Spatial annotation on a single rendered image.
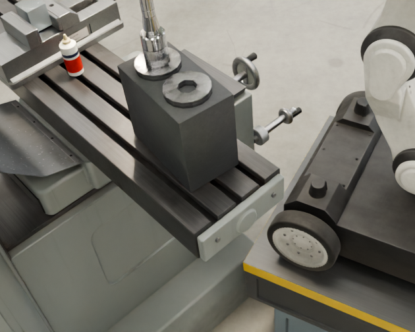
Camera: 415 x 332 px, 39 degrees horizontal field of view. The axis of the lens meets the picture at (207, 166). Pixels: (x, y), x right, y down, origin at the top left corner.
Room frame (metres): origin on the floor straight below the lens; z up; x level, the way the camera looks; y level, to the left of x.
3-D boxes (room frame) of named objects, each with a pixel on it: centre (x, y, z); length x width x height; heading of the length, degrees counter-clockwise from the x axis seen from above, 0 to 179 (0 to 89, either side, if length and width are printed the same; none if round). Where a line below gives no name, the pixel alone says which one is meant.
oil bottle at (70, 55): (1.18, 0.29, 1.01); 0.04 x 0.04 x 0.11
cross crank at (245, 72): (1.44, -0.13, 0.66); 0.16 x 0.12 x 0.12; 126
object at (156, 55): (0.90, 0.07, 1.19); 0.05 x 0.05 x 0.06
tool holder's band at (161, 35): (0.90, 0.07, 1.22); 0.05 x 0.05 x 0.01
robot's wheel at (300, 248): (0.91, -0.23, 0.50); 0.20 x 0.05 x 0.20; 55
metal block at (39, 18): (1.28, 0.37, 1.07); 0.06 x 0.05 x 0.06; 38
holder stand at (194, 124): (0.86, 0.04, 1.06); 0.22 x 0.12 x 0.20; 30
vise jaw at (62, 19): (1.31, 0.33, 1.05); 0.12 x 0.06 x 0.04; 38
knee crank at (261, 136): (1.34, -0.24, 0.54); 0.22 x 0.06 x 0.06; 126
